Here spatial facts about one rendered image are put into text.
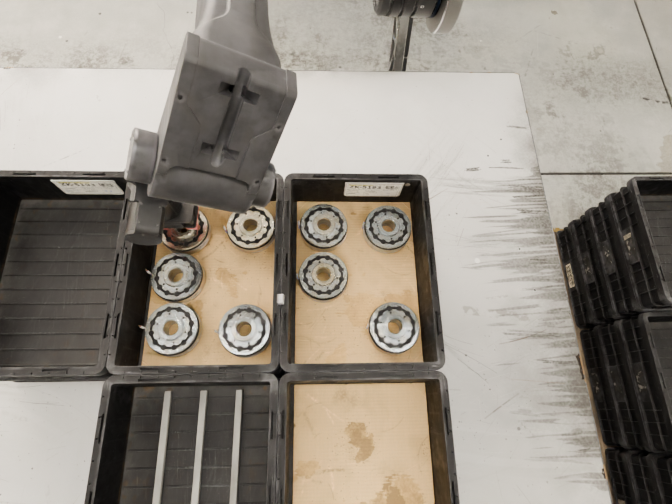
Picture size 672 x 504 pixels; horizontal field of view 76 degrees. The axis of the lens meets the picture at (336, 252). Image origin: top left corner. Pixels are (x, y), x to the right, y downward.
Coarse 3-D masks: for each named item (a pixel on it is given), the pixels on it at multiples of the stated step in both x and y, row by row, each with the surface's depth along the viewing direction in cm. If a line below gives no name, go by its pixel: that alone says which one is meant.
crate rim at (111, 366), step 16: (128, 256) 83; (128, 272) 80; (272, 320) 78; (112, 336) 76; (272, 336) 77; (112, 352) 75; (272, 352) 76; (112, 368) 74; (128, 368) 74; (144, 368) 76; (160, 368) 76; (176, 368) 75; (192, 368) 75; (208, 368) 75; (224, 368) 76; (240, 368) 77; (256, 368) 75; (272, 368) 76
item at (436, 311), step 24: (288, 192) 87; (288, 216) 87; (288, 240) 84; (432, 240) 85; (288, 264) 82; (432, 264) 84; (288, 288) 81; (432, 288) 82; (288, 312) 79; (432, 312) 81
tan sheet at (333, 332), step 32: (352, 224) 96; (352, 256) 94; (384, 256) 94; (352, 288) 91; (384, 288) 92; (416, 288) 92; (320, 320) 89; (352, 320) 89; (320, 352) 87; (352, 352) 87; (416, 352) 88
